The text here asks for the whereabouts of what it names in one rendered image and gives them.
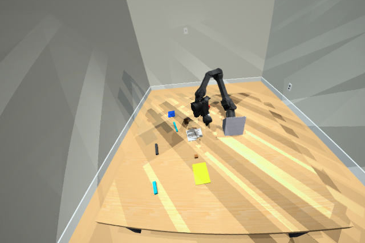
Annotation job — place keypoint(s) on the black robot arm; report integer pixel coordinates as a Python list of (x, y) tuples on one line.
[(201, 102)]

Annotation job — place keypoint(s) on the yellow flat rectangular plate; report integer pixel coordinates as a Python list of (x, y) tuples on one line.
[(200, 172)]

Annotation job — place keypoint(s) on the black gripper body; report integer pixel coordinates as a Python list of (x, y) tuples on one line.
[(206, 119)]

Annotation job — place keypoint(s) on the blue square block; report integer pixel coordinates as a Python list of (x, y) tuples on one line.
[(171, 114)]

